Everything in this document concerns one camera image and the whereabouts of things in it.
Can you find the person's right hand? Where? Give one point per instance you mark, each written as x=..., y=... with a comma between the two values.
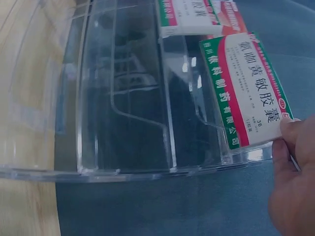
x=295, y=191

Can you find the person's right thumb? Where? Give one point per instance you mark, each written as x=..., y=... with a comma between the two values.
x=296, y=134

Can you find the person's right fingers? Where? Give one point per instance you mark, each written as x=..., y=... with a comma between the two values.
x=281, y=156

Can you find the green white medicine box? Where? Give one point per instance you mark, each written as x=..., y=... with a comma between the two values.
x=192, y=16
x=248, y=91

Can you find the clear acrylic divided organizer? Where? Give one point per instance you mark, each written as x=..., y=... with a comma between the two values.
x=173, y=147

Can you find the orange red medicine box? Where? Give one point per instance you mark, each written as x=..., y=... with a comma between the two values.
x=232, y=18

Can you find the dark blue cloth mat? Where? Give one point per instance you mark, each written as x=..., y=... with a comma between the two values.
x=160, y=209

